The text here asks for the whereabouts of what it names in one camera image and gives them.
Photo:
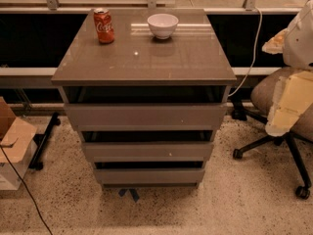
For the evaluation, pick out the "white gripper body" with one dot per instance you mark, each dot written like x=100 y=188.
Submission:
x=299 y=41

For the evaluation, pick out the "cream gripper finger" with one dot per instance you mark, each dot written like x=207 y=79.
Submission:
x=276 y=44
x=293 y=95

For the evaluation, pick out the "grey top drawer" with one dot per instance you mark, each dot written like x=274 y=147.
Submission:
x=105 y=117

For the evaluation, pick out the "grey drawer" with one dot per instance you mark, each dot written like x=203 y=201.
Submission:
x=149 y=176
x=105 y=117
x=147 y=152

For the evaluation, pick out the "grey middle drawer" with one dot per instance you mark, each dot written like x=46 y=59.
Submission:
x=147 y=152

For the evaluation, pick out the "grey drawer cabinet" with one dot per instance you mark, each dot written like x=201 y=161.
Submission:
x=190 y=67

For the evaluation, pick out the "grey bottom drawer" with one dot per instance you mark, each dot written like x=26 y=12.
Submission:
x=149 y=176

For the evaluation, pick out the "open cardboard box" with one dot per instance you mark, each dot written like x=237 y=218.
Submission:
x=18 y=147

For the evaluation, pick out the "office chair with black base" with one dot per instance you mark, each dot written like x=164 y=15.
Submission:
x=261 y=97

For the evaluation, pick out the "white ceramic bowl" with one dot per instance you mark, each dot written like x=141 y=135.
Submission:
x=162 y=25

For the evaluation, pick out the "red cola can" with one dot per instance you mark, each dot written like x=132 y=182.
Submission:
x=103 y=25

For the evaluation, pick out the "black metal stand foot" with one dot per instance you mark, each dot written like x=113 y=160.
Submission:
x=41 y=141

